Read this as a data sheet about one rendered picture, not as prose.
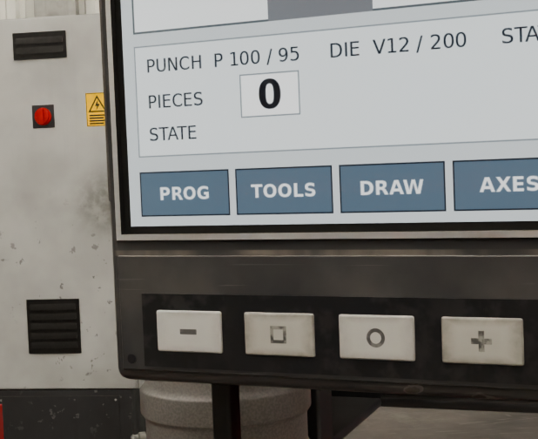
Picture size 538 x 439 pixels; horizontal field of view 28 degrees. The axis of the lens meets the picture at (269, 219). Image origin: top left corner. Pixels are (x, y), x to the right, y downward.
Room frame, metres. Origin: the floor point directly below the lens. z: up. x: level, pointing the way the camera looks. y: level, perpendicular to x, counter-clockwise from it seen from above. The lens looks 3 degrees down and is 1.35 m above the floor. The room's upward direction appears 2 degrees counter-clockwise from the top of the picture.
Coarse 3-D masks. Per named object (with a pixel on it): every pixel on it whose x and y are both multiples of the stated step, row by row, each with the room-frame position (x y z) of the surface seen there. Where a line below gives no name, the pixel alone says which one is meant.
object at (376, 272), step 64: (128, 192) 0.57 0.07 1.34; (128, 256) 0.57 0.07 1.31; (192, 256) 0.55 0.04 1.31; (256, 256) 0.53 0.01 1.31; (320, 256) 0.52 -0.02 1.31; (384, 256) 0.51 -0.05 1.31; (448, 256) 0.49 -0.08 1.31; (512, 256) 0.48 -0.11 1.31; (128, 320) 0.57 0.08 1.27; (192, 320) 0.55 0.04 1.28; (256, 320) 0.53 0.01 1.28; (320, 320) 0.52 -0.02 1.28; (384, 320) 0.51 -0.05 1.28; (448, 320) 0.49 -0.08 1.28; (512, 320) 0.48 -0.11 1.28; (256, 384) 0.54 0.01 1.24; (320, 384) 0.52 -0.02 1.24; (384, 384) 0.51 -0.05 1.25; (448, 384) 0.50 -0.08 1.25; (512, 384) 0.48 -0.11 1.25
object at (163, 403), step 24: (144, 384) 0.73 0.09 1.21; (168, 384) 0.69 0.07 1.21; (192, 384) 0.68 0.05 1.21; (144, 408) 0.71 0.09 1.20; (168, 408) 0.69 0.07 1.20; (192, 408) 0.68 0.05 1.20; (240, 408) 0.68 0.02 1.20; (264, 408) 0.68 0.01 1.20; (288, 408) 0.69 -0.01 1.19; (144, 432) 0.71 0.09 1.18; (168, 432) 0.69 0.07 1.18; (192, 432) 0.68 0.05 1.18; (264, 432) 0.69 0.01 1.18; (288, 432) 0.70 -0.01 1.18
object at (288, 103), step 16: (240, 80) 0.54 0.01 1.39; (256, 80) 0.54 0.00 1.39; (272, 80) 0.53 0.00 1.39; (288, 80) 0.53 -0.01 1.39; (240, 96) 0.54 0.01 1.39; (256, 96) 0.54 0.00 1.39; (272, 96) 0.53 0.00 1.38; (288, 96) 0.53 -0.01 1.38; (256, 112) 0.54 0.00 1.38; (272, 112) 0.53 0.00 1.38; (288, 112) 0.53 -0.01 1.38
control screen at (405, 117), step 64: (128, 0) 0.57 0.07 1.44; (192, 0) 0.55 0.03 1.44; (256, 0) 0.54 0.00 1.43; (320, 0) 0.52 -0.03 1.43; (384, 0) 0.51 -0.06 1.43; (448, 0) 0.50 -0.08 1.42; (512, 0) 0.48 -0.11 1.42; (128, 64) 0.57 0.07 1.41; (192, 64) 0.55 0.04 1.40; (256, 64) 0.54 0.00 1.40; (320, 64) 0.52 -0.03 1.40; (384, 64) 0.51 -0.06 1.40; (448, 64) 0.50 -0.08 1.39; (512, 64) 0.48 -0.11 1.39; (128, 128) 0.57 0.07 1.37; (192, 128) 0.55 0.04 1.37; (256, 128) 0.54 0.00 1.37; (320, 128) 0.52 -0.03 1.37; (384, 128) 0.51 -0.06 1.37; (448, 128) 0.50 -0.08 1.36; (512, 128) 0.48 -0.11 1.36; (192, 192) 0.55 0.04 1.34; (256, 192) 0.54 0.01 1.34; (320, 192) 0.52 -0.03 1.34; (384, 192) 0.51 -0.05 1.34; (448, 192) 0.50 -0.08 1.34; (512, 192) 0.48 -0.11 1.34
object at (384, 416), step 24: (384, 408) 1.60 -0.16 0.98; (408, 408) 1.60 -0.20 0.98; (360, 432) 1.46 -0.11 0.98; (384, 432) 1.46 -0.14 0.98; (408, 432) 1.45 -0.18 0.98; (432, 432) 1.45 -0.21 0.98; (456, 432) 1.44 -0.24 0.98; (480, 432) 1.44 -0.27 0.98; (504, 432) 1.43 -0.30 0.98; (528, 432) 1.43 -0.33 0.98
